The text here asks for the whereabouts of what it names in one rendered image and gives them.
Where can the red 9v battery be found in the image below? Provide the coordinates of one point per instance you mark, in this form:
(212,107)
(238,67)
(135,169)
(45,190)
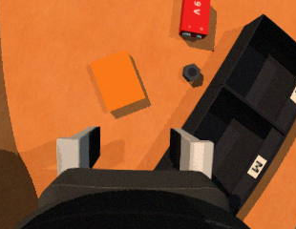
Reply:
(194,18)

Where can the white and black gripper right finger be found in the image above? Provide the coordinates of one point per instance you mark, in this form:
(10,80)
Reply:
(189,153)

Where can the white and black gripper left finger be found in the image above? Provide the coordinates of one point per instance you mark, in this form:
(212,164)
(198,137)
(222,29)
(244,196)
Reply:
(81,150)

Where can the black rack of bins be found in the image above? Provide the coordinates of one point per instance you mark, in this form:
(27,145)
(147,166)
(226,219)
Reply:
(265,76)

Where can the dark grey hex nut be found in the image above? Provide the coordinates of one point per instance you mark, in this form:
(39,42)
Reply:
(191,72)

